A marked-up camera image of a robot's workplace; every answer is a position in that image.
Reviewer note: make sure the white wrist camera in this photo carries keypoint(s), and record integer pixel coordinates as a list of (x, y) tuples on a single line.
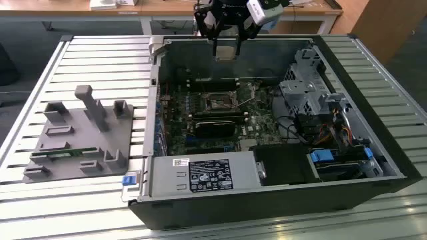
[(258, 11)]

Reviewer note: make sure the silver power supply unit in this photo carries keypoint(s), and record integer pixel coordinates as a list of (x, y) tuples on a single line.
[(168, 175)]

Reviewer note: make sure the wooden cabinet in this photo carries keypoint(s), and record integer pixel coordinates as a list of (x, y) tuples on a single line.
[(384, 27)]

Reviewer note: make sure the green motherboard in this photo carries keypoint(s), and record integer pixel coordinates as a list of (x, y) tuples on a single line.
[(261, 125)]

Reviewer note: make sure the small silver heatsink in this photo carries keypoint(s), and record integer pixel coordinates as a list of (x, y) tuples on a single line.
[(249, 145)]

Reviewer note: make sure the black RAM stick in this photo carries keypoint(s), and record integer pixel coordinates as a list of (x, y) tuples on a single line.
[(217, 115)]

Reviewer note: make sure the wooden desk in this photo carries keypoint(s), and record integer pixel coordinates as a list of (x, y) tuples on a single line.
[(68, 11)]

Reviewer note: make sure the silver disk bay cage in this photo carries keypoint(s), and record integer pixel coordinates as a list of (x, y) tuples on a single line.
[(301, 95)]

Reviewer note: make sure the black PC case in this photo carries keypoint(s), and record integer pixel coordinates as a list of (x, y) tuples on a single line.
[(268, 210)]

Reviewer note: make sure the blue drive tab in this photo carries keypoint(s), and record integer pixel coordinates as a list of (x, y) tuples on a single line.
[(368, 153)]

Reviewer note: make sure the green RAM stick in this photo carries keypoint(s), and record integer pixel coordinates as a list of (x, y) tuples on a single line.
[(78, 152)]

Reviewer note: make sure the CPU socket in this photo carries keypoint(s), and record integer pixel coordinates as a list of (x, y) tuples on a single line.
[(222, 103)]

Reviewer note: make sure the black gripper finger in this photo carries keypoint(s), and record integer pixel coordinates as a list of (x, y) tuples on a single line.
[(208, 22), (250, 30)]

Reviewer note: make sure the white box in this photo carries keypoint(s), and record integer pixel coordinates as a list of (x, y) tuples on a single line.
[(104, 5)]

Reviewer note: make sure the pale blue teach pendant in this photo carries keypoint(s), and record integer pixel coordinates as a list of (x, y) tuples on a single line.
[(272, 26)]

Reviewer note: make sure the grey parts rack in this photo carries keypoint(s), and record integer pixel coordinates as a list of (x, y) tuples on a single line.
[(84, 140)]

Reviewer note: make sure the blue case latch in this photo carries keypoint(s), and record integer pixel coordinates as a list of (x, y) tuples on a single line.
[(130, 180)]

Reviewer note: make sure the silver CPU plate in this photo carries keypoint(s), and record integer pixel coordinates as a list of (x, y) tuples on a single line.
[(228, 53)]

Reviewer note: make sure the blue disk carrier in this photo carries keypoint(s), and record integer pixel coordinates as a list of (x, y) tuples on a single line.
[(322, 156)]

